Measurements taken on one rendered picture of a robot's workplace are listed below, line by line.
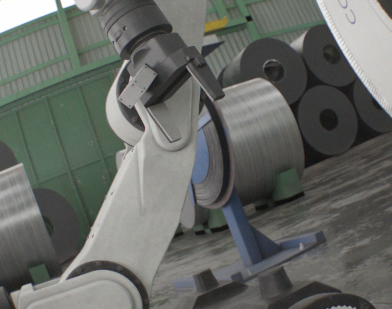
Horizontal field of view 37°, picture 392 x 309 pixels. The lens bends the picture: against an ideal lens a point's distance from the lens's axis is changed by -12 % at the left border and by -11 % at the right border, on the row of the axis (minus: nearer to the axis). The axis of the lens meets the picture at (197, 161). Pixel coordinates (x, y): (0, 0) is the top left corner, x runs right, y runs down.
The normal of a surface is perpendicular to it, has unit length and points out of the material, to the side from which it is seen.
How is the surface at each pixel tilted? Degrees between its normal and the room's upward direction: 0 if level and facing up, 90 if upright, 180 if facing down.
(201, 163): 90
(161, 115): 77
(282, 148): 109
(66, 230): 90
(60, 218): 90
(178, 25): 90
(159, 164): 114
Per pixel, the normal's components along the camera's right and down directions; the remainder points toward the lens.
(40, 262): 0.43, 0.50
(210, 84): 0.54, -0.48
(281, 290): 0.09, -0.26
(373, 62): -0.90, 0.33
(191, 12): 0.28, -0.16
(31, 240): 0.36, 0.16
